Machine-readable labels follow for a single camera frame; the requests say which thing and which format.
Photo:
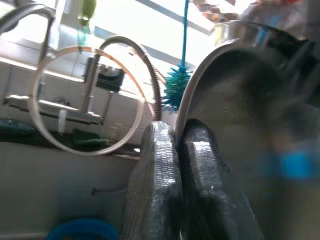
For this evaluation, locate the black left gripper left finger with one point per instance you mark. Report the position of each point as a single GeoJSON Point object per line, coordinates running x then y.
{"type": "Point", "coordinates": [152, 190]}

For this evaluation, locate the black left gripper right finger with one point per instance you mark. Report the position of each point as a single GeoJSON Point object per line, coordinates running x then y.
{"type": "Point", "coordinates": [207, 190]}

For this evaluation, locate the large steel bowl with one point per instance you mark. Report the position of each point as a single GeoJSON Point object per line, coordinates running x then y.
{"type": "Point", "coordinates": [225, 87]}

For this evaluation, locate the green scouring sponge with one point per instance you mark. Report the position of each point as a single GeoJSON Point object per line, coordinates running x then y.
{"type": "Point", "coordinates": [87, 140]}

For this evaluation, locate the blue plastic bowl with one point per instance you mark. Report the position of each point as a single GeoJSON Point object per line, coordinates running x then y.
{"type": "Point", "coordinates": [75, 228]}

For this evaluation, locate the stainless steel sink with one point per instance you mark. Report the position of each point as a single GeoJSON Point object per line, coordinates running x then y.
{"type": "Point", "coordinates": [50, 180]}

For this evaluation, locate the blue bottle brush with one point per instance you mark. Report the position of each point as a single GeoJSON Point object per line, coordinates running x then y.
{"type": "Point", "coordinates": [175, 87]}

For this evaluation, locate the small black box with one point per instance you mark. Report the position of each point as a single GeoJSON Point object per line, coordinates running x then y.
{"type": "Point", "coordinates": [110, 78]}

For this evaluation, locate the green hanging utensil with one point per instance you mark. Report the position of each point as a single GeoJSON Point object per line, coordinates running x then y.
{"type": "Point", "coordinates": [87, 10]}

